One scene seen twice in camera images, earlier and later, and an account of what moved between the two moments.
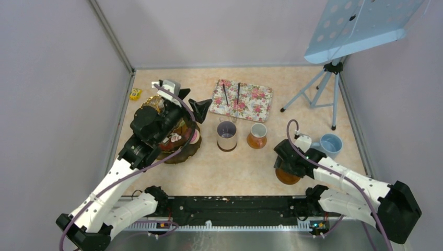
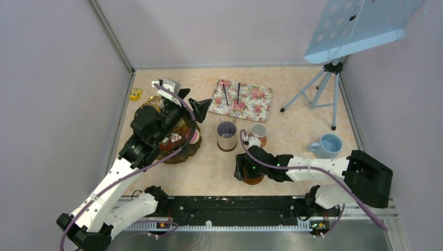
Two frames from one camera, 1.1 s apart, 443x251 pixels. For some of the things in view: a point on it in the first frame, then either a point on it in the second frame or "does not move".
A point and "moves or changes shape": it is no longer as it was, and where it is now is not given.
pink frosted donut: (196, 137) does not move
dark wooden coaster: (226, 150) does not move
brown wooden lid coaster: (287, 178) moves or changes shape
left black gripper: (200, 108) does not move
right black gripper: (280, 163) to (241, 162)
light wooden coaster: (256, 143) does not move
